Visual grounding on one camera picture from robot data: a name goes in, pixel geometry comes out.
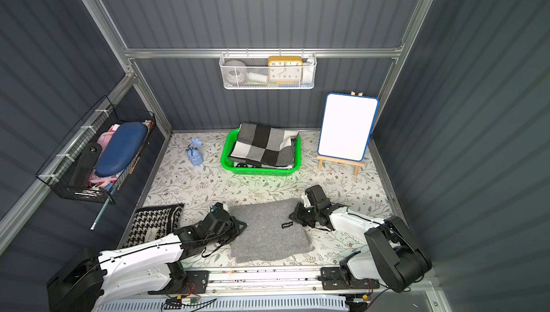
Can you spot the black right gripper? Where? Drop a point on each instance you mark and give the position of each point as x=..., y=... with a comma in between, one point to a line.
x=304, y=213

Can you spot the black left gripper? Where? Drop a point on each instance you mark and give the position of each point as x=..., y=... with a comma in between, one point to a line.
x=228, y=224

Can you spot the dark grey scarf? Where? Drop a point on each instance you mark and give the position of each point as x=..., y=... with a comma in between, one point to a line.
x=269, y=234

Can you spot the grey black checked scarf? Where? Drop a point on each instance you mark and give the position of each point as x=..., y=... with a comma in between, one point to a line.
x=264, y=147

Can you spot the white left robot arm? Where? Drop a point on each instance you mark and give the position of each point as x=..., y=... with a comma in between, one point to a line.
x=91, y=279

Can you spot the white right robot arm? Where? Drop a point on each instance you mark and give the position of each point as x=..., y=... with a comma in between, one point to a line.
x=394, y=258

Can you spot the green plastic basket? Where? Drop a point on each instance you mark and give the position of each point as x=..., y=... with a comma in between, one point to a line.
x=231, y=166

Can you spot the black white houndstooth scarf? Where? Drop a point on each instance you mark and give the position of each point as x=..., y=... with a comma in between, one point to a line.
x=152, y=223

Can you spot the pink item in basket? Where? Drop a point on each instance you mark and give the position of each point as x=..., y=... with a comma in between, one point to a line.
x=94, y=181

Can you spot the light blue small bottle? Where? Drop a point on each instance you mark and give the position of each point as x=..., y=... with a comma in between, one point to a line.
x=193, y=152

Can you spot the blue framed whiteboard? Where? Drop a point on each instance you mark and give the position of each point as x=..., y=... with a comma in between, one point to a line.
x=347, y=125

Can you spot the yellow alarm clock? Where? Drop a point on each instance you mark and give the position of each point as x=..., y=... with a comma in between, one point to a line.
x=285, y=69

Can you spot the white tape roll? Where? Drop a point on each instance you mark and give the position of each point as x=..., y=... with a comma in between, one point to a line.
x=234, y=72

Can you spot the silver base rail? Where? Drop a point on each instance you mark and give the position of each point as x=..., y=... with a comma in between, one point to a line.
x=243, y=281

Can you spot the white wire wall basket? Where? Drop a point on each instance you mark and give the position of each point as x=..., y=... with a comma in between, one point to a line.
x=257, y=72

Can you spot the black wire side basket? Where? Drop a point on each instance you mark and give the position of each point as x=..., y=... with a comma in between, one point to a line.
x=95, y=164

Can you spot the black remote handle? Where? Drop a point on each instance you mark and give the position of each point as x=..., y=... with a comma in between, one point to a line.
x=85, y=165

